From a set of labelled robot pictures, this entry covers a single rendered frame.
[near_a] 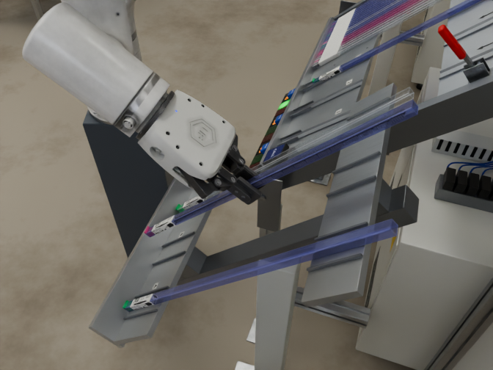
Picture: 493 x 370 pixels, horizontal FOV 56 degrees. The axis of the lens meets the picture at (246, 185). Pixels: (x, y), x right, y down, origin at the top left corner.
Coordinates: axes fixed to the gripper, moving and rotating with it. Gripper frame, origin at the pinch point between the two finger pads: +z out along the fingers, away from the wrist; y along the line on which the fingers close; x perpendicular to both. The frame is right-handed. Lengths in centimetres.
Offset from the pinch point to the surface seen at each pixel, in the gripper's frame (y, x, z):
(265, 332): -3.1, 26.6, 25.8
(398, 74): 183, 63, 79
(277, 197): 20.9, 20.8, 15.6
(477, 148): 55, 0, 52
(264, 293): -3.1, 15.2, 16.5
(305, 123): 39.7, 16.3, 13.6
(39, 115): 96, 159, -50
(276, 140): 35.3, 21.7, 10.8
